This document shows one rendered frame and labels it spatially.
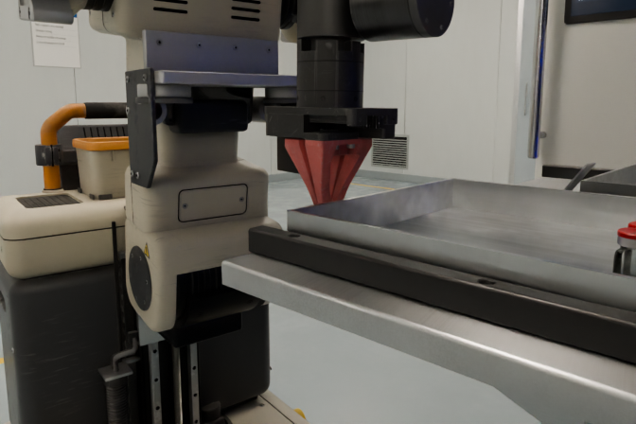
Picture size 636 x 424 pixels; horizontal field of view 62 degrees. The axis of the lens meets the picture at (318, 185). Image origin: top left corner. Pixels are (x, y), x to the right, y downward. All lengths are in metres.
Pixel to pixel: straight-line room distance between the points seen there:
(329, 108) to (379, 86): 6.81
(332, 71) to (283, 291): 0.18
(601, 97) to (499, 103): 5.10
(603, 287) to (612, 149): 0.98
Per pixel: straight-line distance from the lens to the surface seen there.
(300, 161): 0.45
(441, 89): 6.71
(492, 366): 0.29
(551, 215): 0.58
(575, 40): 1.31
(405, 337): 0.31
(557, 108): 1.31
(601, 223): 0.57
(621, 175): 0.81
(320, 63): 0.44
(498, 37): 6.43
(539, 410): 0.41
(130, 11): 0.82
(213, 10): 0.87
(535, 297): 0.30
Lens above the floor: 1.00
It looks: 9 degrees down
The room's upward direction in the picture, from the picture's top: straight up
